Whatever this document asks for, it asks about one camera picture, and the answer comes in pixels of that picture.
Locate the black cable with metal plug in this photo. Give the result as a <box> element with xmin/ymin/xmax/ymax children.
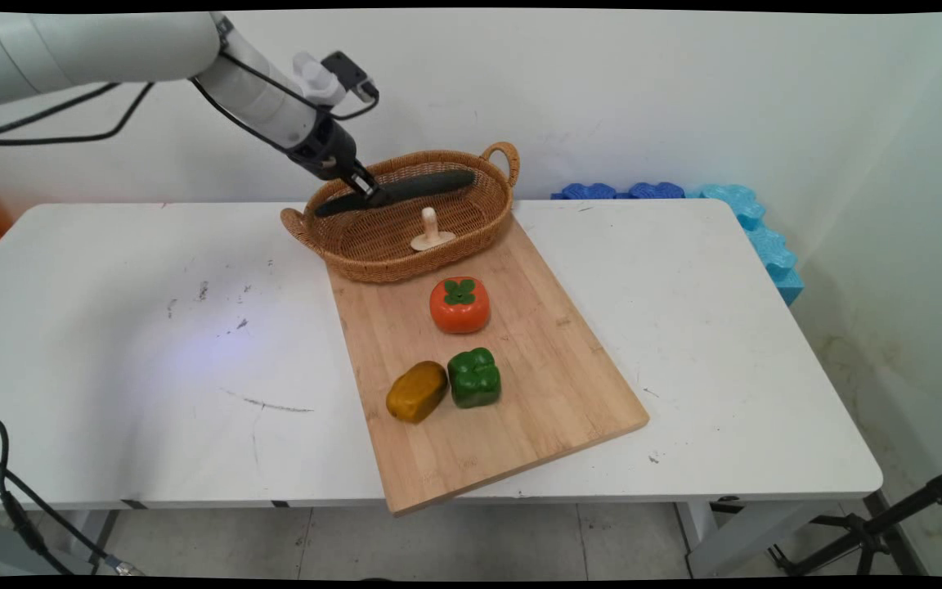
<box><xmin>0</xmin><ymin>408</ymin><xmax>146</xmax><ymax>577</ymax></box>

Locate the white table leg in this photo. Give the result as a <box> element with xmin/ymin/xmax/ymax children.
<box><xmin>675</xmin><ymin>497</ymin><xmax>850</xmax><ymax>578</ymax></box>
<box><xmin>69</xmin><ymin>508</ymin><xmax>122</xmax><ymax>567</ymax></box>

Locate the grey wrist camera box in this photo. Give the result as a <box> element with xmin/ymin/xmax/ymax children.
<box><xmin>321</xmin><ymin>51</ymin><xmax>379</xmax><ymax>103</ymax></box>

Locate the light blue foam mat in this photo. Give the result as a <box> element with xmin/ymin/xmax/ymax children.
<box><xmin>687</xmin><ymin>184</ymin><xmax>806</xmax><ymax>307</ymax></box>

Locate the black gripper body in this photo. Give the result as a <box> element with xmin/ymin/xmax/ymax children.
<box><xmin>286</xmin><ymin>113</ymin><xmax>361</xmax><ymax>181</ymax></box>

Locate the wooden cutting board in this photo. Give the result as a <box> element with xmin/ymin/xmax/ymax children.
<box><xmin>325</xmin><ymin>214</ymin><xmax>650</xmax><ymax>516</ymax></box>

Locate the green toy bell pepper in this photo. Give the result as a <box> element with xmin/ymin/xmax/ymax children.
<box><xmin>447</xmin><ymin>347</ymin><xmax>502</xmax><ymax>409</ymax></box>

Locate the thick black hanging cable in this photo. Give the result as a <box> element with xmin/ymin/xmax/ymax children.
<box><xmin>0</xmin><ymin>81</ymin><xmax>155</xmax><ymax>147</ymax></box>

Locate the woven wicker basket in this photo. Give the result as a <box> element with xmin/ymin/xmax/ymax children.
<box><xmin>280</xmin><ymin>142</ymin><xmax>520</xmax><ymax>285</ymax></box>

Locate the beige toy mushroom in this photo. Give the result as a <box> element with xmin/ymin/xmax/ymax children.
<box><xmin>410</xmin><ymin>207</ymin><xmax>456</xmax><ymax>252</ymax></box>

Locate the black tripod stand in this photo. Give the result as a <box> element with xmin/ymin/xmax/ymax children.
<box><xmin>712</xmin><ymin>462</ymin><xmax>942</xmax><ymax>577</ymax></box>

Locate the orange toy persimmon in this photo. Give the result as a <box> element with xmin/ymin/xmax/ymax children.
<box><xmin>429</xmin><ymin>276</ymin><xmax>491</xmax><ymax>335</ymax></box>

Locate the dark green toy cucumber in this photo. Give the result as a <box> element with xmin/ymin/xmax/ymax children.
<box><xmin>314</xmin><ymin>169</ymin><xmax>478</xmax><ymax>218</ymax></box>

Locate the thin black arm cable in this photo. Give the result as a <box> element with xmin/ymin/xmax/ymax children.
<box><xmin>189</xmin><ymin>52</ymin><xmax>380</xmax><ymax>156</ymax></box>

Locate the yellow-brown toy potato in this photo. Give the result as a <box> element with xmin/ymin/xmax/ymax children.
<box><xmin>385</xmin><ymin>360</ymin><xmax>450</xmax><ymax>425</ymax></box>

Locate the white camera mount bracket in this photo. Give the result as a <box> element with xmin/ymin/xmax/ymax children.
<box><xmin>292</xmin><ymin>52</ymin><xmax>347</xmax><ymax>107</ymax></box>

